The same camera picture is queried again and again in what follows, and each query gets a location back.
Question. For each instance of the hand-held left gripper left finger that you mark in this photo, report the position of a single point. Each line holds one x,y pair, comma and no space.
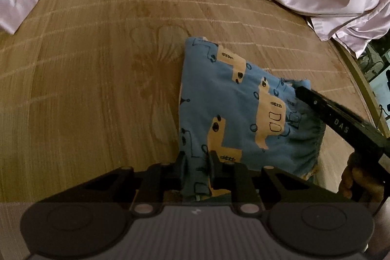
182,171

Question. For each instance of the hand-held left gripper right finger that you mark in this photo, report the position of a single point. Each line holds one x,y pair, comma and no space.
213,171

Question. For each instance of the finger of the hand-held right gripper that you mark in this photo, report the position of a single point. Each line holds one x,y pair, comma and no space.
310,98

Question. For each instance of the blue printed pants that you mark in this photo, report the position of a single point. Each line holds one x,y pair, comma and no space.
237,113

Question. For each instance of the person's right hand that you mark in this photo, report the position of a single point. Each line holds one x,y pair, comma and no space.
345,180

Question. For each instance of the dark bedside clutter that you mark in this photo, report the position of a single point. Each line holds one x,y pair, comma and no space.
379,71

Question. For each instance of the woven bamboo mat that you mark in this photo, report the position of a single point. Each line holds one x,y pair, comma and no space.
91,89

